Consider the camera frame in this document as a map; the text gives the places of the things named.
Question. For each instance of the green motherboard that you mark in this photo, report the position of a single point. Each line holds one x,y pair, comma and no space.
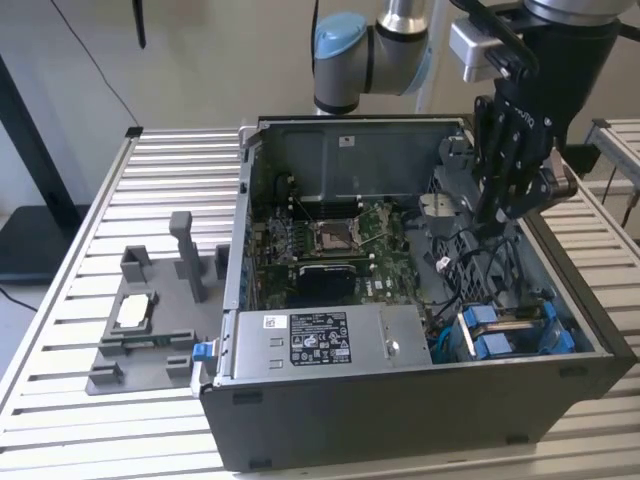
385,270

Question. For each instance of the metal slat side table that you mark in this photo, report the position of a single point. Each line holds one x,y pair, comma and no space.
617,145

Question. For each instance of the black hanging antenna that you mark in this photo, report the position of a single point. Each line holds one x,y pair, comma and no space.
139,22

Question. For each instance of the black monitor stand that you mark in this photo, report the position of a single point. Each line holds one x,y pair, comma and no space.
30,235

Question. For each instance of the grey metal disk bay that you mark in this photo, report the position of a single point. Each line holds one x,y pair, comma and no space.
575,325

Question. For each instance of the black table corner clamp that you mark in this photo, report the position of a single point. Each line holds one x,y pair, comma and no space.
134,132

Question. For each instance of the grey metal bracket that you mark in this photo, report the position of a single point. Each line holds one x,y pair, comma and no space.
440,206

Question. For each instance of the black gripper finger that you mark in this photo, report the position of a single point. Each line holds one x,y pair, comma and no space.
537,187
495,160

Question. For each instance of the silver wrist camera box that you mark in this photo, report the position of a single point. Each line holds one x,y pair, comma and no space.
470,50

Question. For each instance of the silver power supply unit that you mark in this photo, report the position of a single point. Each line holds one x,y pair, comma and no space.
330,345

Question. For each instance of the blue case latch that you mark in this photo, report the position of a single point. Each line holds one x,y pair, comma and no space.
201,350

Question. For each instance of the black cooler block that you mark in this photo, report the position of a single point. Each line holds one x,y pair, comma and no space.
327,282

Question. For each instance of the black open PC case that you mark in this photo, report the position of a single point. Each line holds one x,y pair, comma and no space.
380,415

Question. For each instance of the CPU socket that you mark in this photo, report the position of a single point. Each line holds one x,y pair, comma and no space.
332,235

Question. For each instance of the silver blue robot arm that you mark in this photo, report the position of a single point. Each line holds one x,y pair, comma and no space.
345,65

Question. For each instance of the grey parts rack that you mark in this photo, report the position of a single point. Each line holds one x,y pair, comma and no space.
165,285

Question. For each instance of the silver CPU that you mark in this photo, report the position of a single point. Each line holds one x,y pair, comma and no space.
133,311

